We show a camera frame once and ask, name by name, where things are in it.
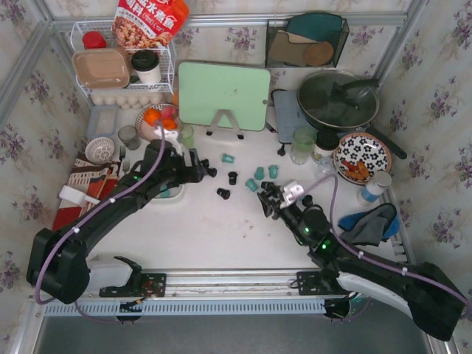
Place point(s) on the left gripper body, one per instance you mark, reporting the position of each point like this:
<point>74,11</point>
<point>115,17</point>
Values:
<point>195,168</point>

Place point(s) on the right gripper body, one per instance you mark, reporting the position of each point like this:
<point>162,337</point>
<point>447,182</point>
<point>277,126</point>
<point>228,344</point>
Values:
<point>274,203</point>

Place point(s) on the white storage basket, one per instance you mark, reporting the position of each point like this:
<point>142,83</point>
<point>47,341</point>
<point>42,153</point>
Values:
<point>173,193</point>

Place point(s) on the teal coffee capsule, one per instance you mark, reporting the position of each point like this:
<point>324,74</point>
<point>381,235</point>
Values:
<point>273,171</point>
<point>228,159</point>
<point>259,174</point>
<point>252,185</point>
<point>164,194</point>

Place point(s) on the blue grey cloth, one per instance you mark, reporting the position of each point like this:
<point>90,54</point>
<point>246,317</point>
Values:
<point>371,227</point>

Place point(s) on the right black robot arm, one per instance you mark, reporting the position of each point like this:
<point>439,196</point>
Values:
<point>423,292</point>

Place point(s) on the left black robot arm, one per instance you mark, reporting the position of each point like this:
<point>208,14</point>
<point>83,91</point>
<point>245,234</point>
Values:
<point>57,262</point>

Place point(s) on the green glass cup left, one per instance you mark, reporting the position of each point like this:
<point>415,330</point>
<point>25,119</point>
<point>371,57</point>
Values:
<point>187,139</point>

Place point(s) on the green glass cup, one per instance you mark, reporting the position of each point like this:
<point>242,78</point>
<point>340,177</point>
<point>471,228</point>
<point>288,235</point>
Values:
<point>303,142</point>
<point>187,139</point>

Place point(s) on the orange tangerine right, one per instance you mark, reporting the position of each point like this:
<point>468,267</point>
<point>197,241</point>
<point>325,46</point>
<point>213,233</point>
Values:
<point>169,124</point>

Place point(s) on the orange tangerine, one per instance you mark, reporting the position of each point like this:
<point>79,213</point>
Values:
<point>151,115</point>
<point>169,124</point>

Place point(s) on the pink fruit plate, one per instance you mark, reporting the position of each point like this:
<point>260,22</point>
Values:
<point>146,131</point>

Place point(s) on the silver fork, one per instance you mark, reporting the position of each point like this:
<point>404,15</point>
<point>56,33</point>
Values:
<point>125,166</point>

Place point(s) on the clear plastic bottle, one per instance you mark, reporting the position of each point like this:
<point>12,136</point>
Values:
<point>325,168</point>

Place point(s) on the orange tangerine left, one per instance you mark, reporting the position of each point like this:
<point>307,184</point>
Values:
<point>151,115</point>

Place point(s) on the metal cutting board stand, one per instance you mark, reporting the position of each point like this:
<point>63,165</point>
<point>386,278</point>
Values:
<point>224,120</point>

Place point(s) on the dark fork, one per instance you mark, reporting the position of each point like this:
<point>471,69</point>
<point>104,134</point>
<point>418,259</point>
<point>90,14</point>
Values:
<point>122,155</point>

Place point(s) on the green glass cup right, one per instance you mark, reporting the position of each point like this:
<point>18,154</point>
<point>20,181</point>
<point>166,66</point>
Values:
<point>303,142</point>

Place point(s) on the grey glass cup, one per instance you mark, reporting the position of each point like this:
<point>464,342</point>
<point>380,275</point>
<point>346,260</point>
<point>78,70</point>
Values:
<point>129,136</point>

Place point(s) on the black lidded jar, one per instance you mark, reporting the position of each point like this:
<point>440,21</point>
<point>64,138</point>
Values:
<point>327,141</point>

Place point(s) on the green cutting board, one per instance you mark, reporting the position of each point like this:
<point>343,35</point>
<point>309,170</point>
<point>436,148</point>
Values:
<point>206,88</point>

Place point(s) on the egg carton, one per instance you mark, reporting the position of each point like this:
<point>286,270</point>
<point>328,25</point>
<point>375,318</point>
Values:
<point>127,100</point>

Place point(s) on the white lattice bowl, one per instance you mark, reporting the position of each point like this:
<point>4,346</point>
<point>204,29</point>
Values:
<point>100,150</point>

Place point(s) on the floral patterned plate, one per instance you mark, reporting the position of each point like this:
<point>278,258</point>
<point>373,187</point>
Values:
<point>360,156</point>

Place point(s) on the clear blue-rimmed container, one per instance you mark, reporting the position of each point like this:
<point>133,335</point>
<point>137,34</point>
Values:
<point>103,121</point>

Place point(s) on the white salt bottle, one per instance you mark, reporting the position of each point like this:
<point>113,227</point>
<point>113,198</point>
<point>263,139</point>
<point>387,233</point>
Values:
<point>374,188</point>

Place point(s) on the white cup black lid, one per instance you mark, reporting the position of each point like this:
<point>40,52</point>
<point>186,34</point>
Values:
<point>146,63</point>

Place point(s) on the black frying pan with lid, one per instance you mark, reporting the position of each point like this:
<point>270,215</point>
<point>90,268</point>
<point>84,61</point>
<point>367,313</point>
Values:
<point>343,102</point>

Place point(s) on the white spatula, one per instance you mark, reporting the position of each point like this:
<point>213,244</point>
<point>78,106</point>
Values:
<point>76,197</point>

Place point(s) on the white wire rack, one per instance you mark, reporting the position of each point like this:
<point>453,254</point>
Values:
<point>167,57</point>

